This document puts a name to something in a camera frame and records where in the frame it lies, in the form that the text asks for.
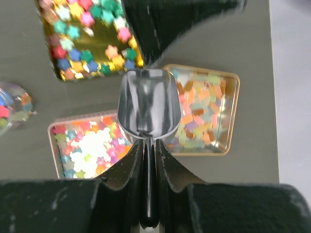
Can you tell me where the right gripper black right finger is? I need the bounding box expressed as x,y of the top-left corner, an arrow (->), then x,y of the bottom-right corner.
155,140 -> 311,233

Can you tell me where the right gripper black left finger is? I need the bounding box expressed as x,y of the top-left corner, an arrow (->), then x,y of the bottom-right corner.
0,140 -> 143,233

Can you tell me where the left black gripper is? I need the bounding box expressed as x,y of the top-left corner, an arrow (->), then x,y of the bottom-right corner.
121,0 -> 246,66

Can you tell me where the gold tin of star candies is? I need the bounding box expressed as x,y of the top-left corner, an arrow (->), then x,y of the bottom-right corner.
35,0 -> 144,82

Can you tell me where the silver metal scoop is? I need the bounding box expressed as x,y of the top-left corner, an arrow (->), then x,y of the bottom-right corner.
117,69 -> 181,231

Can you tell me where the gold tin of pastel gummies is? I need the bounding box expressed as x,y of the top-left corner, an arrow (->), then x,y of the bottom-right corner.
164,64 -> 240,156

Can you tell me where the pink tin of bright gummies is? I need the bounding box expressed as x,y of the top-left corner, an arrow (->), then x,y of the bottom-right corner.
48,110 -> 132,179

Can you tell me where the clear plastic jar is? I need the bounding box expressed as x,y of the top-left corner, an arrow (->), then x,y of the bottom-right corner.
0,82 -> 37,136

